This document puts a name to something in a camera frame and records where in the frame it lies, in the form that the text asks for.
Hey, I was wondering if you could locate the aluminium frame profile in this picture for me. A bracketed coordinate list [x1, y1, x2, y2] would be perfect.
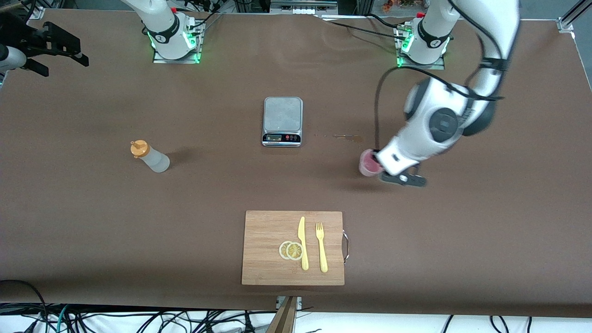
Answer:
[27, 0, 47, 20]
[556, 0, 584, 34]

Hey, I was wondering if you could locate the silver digital kitchen scale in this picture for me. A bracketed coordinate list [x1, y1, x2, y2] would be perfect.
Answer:
[262, 96, 304, 148]

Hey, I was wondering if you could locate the brown table cover sheet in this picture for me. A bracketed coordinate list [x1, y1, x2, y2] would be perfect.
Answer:
[0, 8, 592, 320]

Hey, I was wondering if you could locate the black base power cable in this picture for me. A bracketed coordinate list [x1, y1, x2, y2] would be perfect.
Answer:
[319, 13, 407, 42]

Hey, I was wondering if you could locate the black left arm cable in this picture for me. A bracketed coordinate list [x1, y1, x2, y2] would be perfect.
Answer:
[373, 0, 507, 154]

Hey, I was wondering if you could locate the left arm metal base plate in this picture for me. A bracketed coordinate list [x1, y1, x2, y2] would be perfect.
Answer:
[397, 23, 445, 71]

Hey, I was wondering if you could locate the pink plastic cup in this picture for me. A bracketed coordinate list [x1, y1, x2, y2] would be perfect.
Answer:
[359, 148, 385, 178]

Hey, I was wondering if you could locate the yellow plastic knife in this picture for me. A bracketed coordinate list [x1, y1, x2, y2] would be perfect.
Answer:
[297, 216, 309, 271]

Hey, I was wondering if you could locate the black looped floor cable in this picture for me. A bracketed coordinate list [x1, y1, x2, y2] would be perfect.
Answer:
[0, 279, 49, 333]

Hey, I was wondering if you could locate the white power strip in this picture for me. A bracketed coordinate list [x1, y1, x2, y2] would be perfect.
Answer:
[271, 0, 338, 15]

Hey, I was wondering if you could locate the bamboo cutting board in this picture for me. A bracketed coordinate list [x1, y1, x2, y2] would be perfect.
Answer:
[241, 210, 345, 286]

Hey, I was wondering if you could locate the wooden post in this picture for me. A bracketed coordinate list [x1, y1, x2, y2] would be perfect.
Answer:
[267, 296, 297, 333]

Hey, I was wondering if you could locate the translucent sauce bottle orange cap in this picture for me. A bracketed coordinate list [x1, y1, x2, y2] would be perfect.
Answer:
[130, 140, 171, 173]

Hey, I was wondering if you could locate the teal floor cable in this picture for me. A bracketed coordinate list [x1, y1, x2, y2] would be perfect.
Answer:
[44, 304, 70, 333]

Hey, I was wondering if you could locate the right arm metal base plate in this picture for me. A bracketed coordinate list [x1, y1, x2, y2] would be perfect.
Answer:
[153, 16, 205, 64]

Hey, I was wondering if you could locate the yellow plastic fork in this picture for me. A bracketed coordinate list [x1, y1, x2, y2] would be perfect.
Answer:
[315, 222, 328, 273]

